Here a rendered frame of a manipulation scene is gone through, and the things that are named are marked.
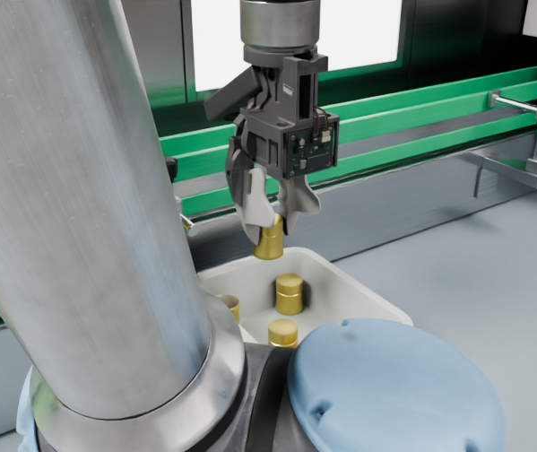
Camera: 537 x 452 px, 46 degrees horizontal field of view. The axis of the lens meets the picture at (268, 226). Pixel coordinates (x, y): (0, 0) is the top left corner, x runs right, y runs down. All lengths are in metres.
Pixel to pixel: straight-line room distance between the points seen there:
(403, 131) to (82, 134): 0.83
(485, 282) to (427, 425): 0.65
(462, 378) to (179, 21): 0.68
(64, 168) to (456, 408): 0.23
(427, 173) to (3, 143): 0.89
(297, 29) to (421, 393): 0.35
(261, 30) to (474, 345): 0.47
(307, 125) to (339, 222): 0.37
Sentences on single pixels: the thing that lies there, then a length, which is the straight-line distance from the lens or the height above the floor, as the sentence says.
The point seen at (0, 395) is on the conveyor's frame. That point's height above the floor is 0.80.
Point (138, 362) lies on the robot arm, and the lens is 0.28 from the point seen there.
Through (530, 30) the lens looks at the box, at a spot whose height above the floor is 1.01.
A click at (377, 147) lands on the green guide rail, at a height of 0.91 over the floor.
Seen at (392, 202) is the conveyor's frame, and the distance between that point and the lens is 1.00.
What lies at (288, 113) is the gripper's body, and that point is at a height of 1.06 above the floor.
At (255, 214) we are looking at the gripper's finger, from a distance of 0.65.
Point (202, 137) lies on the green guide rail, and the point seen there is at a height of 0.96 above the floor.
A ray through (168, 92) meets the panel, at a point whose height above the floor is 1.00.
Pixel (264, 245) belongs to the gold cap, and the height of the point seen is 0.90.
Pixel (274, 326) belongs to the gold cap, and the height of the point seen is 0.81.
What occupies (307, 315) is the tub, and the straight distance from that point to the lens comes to 0.81.
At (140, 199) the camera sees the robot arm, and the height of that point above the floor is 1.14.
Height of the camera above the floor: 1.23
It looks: 27 degrees down
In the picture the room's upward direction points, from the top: straight up
